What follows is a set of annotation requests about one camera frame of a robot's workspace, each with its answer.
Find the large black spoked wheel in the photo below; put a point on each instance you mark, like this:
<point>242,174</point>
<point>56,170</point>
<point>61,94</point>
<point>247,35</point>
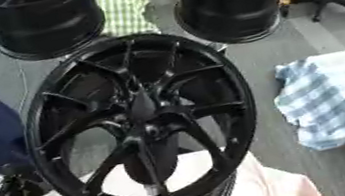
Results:
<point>65,88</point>

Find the black wheel rim, closed barrel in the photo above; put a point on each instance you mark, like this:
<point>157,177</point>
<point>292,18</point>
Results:
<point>44,21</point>

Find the black wheel rim, spokes showing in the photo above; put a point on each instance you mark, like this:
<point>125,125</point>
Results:
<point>232,11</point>

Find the blue and white checked cloth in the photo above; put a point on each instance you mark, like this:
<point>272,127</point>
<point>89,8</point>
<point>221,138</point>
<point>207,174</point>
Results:
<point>339,97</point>

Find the green and white checked cloth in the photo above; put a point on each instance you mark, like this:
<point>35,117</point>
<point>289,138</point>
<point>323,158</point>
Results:
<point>123,8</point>

